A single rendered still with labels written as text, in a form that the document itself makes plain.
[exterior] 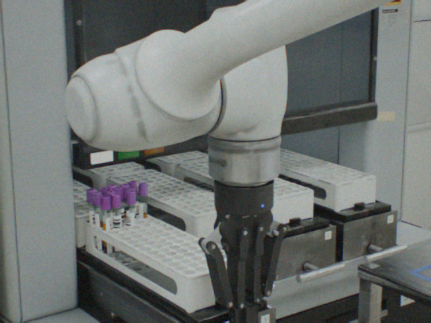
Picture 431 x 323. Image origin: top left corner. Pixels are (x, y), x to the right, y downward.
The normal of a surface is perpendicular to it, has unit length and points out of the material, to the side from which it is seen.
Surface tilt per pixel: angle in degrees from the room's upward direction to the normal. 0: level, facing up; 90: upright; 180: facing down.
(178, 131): 141
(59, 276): 90
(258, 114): 102
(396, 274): 0
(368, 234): 90
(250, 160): 90
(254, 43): 117
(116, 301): 90
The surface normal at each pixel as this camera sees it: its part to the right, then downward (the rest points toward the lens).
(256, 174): 0.35, 0.24
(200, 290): 0.58, 0.21
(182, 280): -0.81, 0.15
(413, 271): 0.00, -0.97
